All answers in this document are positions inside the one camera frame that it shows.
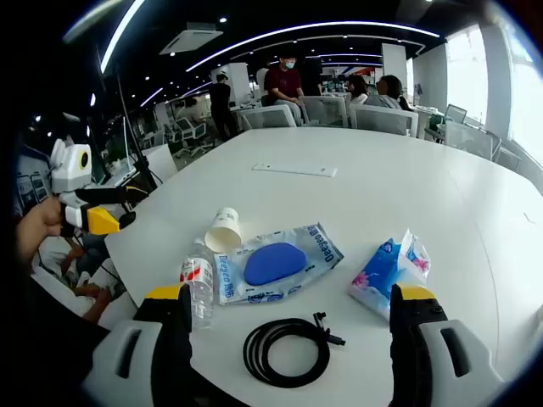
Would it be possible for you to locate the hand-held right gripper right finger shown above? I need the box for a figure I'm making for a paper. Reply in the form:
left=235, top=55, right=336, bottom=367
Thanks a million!
left=389, top=282, right=506, bottom=407

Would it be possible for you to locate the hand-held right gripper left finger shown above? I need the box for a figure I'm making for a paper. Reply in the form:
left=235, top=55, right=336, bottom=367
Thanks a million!
left=82, top=282, right=194, bottom=407

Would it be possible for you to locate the clear plastic water bottle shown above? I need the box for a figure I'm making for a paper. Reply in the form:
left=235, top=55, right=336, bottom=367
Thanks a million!
left=180, top=237, right=216, bottom=331

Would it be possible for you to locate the blue white tissue pack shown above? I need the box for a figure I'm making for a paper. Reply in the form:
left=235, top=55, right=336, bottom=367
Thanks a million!
left=347, top=228, right=432, bottom=321

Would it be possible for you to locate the white paper cup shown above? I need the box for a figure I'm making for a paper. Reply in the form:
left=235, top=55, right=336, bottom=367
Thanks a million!
left=204, top=206, right=243, bottom=251

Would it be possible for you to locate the black cable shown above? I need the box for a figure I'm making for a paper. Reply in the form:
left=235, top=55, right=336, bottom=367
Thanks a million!
left=242, top=311, right=347, bottom=389

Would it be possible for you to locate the wet wipes pack blue lid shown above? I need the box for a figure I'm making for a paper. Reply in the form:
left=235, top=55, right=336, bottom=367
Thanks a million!
left=212, top=220, right=345, bottom=306

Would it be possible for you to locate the person's left hand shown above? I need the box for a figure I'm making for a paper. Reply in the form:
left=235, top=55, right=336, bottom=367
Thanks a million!
left=16, top=198, right=68, bottom=260

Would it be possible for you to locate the ceiling air conditioner unit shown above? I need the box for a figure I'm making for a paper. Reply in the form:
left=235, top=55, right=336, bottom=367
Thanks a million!
left=160, top=21, right=224, bottom=56

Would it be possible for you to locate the white table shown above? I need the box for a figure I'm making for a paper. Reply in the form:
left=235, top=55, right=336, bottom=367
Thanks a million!
left=104, top=126, right=543, bottom=407

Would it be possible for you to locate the white table cable cover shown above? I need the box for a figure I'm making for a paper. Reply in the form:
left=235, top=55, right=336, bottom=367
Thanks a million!
left=251, top=161, right=339, bottom=178

